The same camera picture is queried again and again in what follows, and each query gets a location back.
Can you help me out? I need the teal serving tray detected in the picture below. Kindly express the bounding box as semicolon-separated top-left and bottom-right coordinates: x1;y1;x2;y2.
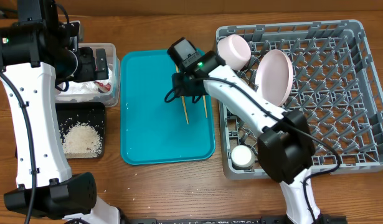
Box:
120;49;215;166

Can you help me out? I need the pile of white rice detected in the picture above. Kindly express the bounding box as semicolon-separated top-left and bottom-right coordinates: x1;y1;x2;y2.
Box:
59;114;105;159

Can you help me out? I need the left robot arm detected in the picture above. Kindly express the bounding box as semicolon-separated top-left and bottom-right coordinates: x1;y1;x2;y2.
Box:
0;0;128;223

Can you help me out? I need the wooden chopstick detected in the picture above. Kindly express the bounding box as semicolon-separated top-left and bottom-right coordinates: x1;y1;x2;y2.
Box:
202;95;207;118
175;65;189;124

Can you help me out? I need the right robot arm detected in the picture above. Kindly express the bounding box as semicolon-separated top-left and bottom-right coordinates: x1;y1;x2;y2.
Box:
167;37;321;223

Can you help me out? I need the white cup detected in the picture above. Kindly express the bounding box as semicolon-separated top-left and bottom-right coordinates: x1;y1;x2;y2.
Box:
230;145;256;170

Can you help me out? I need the large white plate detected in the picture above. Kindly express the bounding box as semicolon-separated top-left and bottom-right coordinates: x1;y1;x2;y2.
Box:
255;49;293;106

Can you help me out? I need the clear plastic bin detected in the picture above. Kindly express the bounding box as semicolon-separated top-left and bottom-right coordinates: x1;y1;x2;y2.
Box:
55;43;121;107

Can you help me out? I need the white paper wrapper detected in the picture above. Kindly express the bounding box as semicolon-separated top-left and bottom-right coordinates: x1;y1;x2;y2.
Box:
55;69;113;95

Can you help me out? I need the black rectangular tray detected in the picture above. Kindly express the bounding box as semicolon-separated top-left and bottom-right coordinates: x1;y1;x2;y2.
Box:
55;102;106;158

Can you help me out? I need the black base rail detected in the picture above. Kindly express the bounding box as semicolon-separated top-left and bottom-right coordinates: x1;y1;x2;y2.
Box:
116;213;348;224

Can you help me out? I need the pink bowl with rice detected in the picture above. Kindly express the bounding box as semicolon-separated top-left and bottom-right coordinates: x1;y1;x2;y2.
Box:
217;34;252;70

